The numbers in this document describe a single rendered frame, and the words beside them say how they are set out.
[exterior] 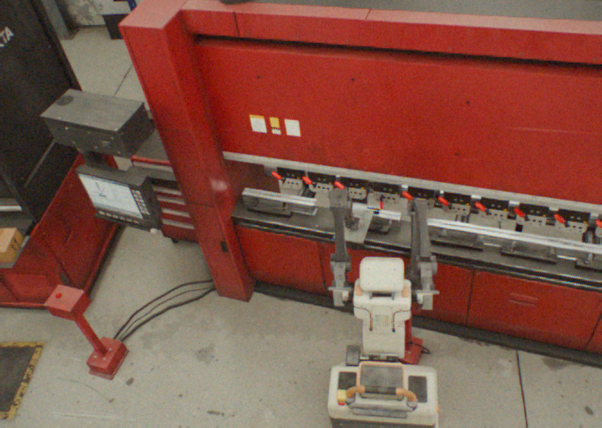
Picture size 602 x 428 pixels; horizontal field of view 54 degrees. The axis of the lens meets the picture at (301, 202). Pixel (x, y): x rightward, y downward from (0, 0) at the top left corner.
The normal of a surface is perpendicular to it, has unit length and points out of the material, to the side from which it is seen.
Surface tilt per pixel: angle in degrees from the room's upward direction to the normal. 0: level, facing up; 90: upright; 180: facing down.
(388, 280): 47
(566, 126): 90
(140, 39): 90
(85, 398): 0
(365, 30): 90
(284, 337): 0
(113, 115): 1
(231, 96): 90
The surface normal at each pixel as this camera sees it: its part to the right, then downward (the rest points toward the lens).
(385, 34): -0.33, 0.70
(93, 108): -0.11, -0.69
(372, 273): -0.18, 0.06
